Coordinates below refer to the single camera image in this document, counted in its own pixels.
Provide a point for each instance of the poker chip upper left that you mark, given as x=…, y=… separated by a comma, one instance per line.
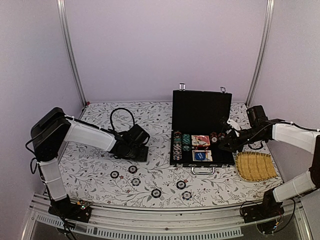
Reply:
x=132, y=169

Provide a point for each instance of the green chip row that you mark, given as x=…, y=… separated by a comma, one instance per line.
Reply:
x=186, y=142

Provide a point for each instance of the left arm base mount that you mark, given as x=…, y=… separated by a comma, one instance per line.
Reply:
x=78, y=211

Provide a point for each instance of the woven bamboo tray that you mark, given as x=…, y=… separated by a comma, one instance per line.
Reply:
x=255, y=166

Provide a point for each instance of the poker chip far left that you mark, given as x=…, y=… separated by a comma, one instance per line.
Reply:
x=114, y=174

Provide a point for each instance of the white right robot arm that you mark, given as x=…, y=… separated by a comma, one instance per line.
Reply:
x=304, y=152

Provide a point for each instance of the blue small blind button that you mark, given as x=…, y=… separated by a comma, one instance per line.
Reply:
x=200, y=156

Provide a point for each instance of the poker chip right upper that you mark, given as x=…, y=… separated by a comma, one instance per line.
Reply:
x=181, y=185

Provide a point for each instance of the red card deck box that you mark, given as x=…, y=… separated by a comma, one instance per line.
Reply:
x=200, y=140

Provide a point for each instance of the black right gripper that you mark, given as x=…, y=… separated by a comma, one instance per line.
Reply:
x=233, y=141

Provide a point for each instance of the black poker case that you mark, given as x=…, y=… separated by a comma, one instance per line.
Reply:
x=196, y=112

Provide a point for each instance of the front aluminium rail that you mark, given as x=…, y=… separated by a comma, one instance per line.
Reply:
x=111, y=222

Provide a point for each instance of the blue poker chip front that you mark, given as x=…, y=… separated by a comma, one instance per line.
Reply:
x=186, y=195

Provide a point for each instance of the aluminium frame post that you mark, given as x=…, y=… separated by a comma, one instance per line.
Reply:
x=62, y=13
x=267, y=24

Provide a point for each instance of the poker chip centre low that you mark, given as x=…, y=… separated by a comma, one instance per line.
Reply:
x=156, y=193

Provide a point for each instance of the right aluminium frame post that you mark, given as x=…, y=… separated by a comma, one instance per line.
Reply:
x=267, y=24

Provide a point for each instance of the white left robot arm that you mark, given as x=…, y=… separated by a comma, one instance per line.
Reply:
x=56, y=128

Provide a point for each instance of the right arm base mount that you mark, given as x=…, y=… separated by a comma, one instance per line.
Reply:
x=269, y=208

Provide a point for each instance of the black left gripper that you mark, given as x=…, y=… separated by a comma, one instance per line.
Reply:
x=143, y=155

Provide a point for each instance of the poker chip middle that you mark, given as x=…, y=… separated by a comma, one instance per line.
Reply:
x=136, y=182

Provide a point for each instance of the blue card deck box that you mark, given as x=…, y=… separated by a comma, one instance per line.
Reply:
x=208, y=155

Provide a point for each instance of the left aluminium frame post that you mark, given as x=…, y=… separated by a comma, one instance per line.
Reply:
x=62, y=13

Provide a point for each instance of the chrome case handle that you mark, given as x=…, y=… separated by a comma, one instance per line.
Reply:
x=202, y=171

